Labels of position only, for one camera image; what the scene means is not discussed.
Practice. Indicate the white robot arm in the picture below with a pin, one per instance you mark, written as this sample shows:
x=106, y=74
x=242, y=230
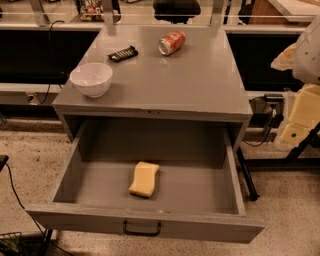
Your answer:
x=303, y=59

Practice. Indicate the black drawer handle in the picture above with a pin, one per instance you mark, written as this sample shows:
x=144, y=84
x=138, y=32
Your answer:
x=144, y=229

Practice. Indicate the black snack bar wrapper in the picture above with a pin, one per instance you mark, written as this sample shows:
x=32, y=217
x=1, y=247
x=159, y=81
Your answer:
x=123, y=54

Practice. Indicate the black office chair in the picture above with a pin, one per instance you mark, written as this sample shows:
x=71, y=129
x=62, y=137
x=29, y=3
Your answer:
x=176, y=11

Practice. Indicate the orange soda can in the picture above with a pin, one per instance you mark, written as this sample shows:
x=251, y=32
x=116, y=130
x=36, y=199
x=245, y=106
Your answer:
x=171, y=42

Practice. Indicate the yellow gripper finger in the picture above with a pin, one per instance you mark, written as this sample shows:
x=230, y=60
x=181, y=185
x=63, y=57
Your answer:
x=304, y=116
x=284, y=60

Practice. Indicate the grey open drawer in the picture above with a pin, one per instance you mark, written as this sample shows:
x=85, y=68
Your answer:
x=197, y=194

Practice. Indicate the white ceramic bowl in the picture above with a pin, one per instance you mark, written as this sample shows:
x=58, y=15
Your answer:
x=92, y=79

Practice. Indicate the colourful snack bag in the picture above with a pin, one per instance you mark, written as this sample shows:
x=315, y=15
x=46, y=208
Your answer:
x=91, y=10

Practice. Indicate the black stand leg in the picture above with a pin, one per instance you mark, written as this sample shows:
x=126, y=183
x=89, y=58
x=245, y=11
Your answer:
x=253, y=195

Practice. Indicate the yellow sponge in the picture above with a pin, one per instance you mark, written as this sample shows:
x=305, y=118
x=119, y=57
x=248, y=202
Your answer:
x=144, y=177

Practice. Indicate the grey cabinet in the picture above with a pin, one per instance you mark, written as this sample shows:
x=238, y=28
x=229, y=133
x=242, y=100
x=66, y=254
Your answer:
x=200, y=81

